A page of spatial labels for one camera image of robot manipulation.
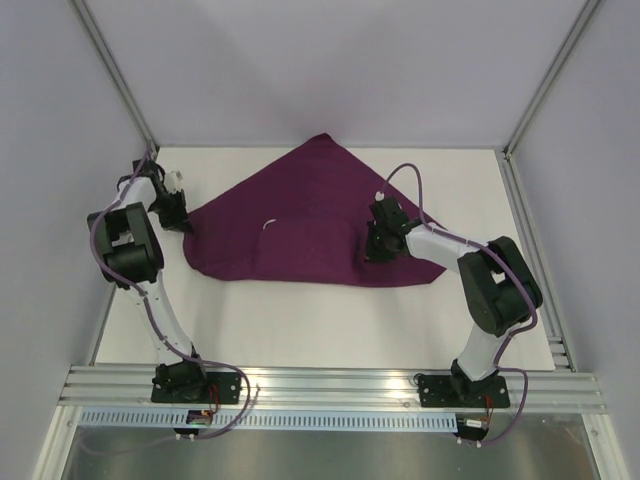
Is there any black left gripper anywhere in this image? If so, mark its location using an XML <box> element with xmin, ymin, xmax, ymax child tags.
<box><xmin>149</xmin><ymin>188</ymin><xmax>194</xmax><ymax>233</ymax></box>

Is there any purple cloth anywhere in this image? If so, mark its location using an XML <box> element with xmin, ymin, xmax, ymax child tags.
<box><xmin>183</xmin><ymin>134</ymin><xmax>445</xmax><ymax>288</ymax></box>

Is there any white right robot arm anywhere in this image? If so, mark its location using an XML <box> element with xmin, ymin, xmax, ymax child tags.
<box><xmin>366</xmin><ymin>193</ymin><xmax>543</xmax><ymax>405</ymax></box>

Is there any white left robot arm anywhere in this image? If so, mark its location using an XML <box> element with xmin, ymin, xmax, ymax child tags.
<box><xmin>87</xmin><ymin>159</ymin><xmax>210</xmax><ymax>403</ymax></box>

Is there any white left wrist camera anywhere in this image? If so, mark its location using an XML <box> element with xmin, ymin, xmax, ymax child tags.
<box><xmin>164</xmin><ymin>171</ymin><xmax>183</xmax><ymax>194</ymax></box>

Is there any right aluminium frame post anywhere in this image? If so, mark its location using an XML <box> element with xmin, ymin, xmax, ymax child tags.
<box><xmin>502</xmin><ymin>0</ymin><xmax>604</xmax><ymax>160</ymax></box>

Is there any aluminium frame post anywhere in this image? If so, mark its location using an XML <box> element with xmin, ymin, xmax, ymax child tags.
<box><xmin>68</xmin><ymin>0</ymin><xmax>159</xmax><ymax>159</ymax></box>
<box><xmin>502</xmin><ymin>0</ymin><xmax>604</xmax><ymax>160</ymax></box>

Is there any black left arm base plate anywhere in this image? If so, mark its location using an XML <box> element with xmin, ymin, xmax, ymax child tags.
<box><xmin>150</xmin><ymin>372</ymin><xmax>241</xmax><ymax>405</ymax></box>

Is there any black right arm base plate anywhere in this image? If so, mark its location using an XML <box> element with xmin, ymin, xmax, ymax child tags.
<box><xmin>413</xmin><ymin>373</ymin><xmax>511</xmax><ymax>409</ymax></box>

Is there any aluminium front rail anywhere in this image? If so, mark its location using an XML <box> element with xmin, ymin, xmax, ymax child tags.
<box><xmin>58</xmin><ymin>364</ymin><xmax>608</xmax><ymax>414</ymax></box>

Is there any slotted cable duct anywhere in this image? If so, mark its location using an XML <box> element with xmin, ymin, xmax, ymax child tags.
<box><xmin>78</xmin><ymin>407</ymin><xmax>457</xmax><ymax>433</ymax></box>

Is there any left aluminium frame post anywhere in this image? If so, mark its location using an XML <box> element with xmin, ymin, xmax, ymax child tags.
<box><xmin>68</xmin><ymin>0</ymin><xmax>159</xmax><ymax>159</ymax></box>

